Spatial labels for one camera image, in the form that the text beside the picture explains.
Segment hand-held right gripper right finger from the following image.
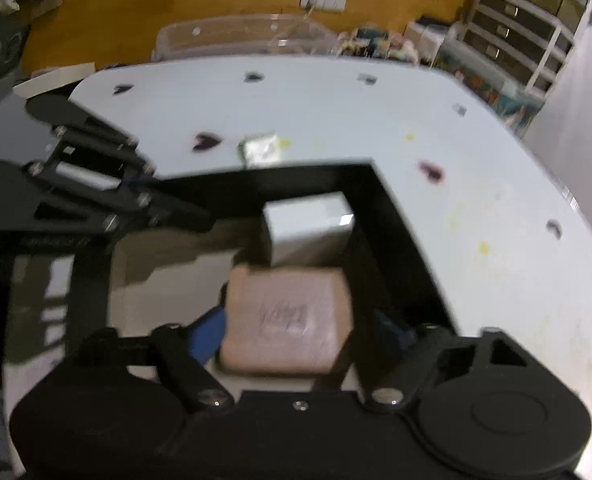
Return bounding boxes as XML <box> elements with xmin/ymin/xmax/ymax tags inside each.
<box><xmin>356</xmin><ymin>309</ymin><xmax>532</xmax><ymax>412</ymax></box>

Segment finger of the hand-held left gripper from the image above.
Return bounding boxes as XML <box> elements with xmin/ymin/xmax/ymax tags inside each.
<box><xmin>0</xmin><ymin>159</ymin><xmax>213</xmax><ymax>247</ymax></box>
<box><xmin>25</xmin><ymin>95</ymin><xmax>154</xmax><ymax>183</ymax></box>

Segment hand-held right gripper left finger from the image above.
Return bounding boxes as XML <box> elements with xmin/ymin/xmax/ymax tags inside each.
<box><xmin>76</xmin><ymin>304</ymin><xmax>237</xmax><ymax>414</ymax></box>

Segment brown embossed square case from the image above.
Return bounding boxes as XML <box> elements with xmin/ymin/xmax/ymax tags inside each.
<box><xmin>218</xmin><ymin>266</ymin><xmax>353</xmax><ymax>376</ymax></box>

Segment white power adapter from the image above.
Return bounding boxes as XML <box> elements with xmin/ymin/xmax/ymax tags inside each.
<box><xmin>262</xmin><ymin>191</ymin><xmax>355</xmax><ymax>267</ymax></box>

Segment black storage box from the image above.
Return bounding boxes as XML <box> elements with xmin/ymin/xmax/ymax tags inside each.
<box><xmin>68</xmin><ymin>159</ymin><xmax>459</xmax><ymax>393</ymax></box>

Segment white flat board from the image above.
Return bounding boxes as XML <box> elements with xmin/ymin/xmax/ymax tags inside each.
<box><xmin>12</xmin><ymin>62</ymin><xmax>98</xmax><ymax>100</ymax></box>

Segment clear plastic packet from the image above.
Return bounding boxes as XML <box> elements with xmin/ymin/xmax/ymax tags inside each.
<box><xmin>237</xmin><ymin>131</ymin><xmax>280</xmax><ymax>168</ymax></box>

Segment clear plastic bin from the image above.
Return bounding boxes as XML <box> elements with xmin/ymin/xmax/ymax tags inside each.
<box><xmin>153</xmin><ymin>14</ymin><xmax>338</xmax><ymax>62</ymax></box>

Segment pile of plush toys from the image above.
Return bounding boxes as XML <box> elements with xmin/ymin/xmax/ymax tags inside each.
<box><xmin>338</xmin><ymin>27</ymin><xmax>421</xmax><ymax>67</ymax></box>

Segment white appliance box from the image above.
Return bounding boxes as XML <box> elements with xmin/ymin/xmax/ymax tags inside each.
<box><xmin>405</xmin><ymin>19</ymin><xmax>458</xmax><ymax>67</ymax></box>

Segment white drawer unit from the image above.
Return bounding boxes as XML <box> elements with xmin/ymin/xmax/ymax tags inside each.
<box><xmin>463</xmin><ymin>0</ymin><xmax>576</xmax><ymax>95</ymax></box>

